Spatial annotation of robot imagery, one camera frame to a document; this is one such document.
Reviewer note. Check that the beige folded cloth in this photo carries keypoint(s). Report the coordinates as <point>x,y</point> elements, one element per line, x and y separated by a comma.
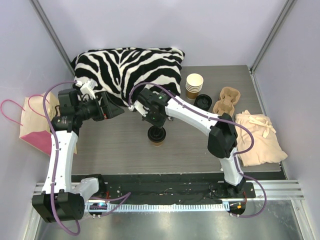
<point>266,148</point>

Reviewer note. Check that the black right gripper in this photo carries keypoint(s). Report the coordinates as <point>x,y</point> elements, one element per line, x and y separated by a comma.
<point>156,122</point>

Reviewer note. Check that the zebra print pillow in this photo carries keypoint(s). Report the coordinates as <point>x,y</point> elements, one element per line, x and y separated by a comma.
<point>124,72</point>

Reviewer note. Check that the pink paper gift bag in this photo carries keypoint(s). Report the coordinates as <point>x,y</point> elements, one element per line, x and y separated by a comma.
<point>34,127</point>

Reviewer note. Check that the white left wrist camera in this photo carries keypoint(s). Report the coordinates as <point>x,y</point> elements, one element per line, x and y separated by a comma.
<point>87,88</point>

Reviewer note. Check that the brown paper coffee cup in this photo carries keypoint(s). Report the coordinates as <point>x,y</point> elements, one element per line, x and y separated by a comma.
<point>157,142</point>

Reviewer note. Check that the brown cardboard cup carrier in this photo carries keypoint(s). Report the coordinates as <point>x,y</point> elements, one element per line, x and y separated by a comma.
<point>228,98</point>

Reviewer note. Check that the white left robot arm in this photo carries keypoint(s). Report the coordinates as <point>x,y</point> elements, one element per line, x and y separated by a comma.
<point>58,197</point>

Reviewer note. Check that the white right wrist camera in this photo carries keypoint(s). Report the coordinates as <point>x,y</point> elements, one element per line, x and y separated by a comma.
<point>138,107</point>

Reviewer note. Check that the stack of paper cups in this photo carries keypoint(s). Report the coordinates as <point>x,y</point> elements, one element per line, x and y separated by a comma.
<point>193,85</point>

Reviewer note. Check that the perforated metal rail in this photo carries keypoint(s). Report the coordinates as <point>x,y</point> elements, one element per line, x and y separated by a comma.
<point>97,207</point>

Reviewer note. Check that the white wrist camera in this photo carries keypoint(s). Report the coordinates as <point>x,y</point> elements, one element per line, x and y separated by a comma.
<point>87,88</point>
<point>138,107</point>

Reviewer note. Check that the black cup lid stack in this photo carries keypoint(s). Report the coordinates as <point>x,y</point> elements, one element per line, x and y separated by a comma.
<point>203,102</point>

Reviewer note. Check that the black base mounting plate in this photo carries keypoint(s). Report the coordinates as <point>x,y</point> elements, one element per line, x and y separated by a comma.
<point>174,188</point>

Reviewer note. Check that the black plastic cup lid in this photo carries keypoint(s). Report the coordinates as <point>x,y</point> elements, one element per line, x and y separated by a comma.
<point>156,134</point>

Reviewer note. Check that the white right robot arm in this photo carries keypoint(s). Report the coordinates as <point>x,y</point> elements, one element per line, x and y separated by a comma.
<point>220,131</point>

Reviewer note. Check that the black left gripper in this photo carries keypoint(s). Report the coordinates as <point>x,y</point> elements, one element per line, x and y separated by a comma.
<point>104,107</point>

